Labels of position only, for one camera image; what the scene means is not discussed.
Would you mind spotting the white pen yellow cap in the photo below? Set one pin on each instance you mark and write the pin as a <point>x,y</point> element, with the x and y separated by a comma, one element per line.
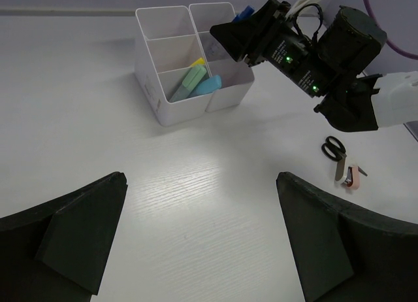
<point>199,61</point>

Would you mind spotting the pink white correction tape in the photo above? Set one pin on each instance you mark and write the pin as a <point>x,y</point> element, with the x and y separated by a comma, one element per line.
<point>347,174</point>

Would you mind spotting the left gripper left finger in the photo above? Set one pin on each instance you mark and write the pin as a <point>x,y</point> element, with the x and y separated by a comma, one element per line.
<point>58,250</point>

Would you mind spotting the green clear highlighter marker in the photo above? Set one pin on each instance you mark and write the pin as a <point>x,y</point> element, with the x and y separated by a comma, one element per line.
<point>189,83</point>

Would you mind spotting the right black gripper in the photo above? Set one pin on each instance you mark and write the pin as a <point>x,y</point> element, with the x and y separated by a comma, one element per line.
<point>271,34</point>

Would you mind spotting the white organizer tray right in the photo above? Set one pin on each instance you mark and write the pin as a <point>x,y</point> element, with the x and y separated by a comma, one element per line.
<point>237,78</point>

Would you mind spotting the white organizer tray left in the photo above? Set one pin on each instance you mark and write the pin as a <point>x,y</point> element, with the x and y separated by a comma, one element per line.
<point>166,45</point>

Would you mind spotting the light blue marker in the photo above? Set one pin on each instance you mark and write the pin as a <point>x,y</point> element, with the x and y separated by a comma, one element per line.
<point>207,86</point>

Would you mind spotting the white organizer tray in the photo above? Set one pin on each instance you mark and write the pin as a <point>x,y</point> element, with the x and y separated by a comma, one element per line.
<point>237,78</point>
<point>166,45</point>

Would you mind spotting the clear glue bottle blue cap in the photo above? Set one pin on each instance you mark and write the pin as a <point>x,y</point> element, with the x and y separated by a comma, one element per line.
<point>246,13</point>

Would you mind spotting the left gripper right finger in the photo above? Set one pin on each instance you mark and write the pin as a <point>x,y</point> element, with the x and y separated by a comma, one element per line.
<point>344,252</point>

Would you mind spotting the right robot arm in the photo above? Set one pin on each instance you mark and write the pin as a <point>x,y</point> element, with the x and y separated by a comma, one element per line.
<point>327,65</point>

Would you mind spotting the black handled scissors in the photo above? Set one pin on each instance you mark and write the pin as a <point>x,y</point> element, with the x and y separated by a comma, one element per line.
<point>335,150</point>

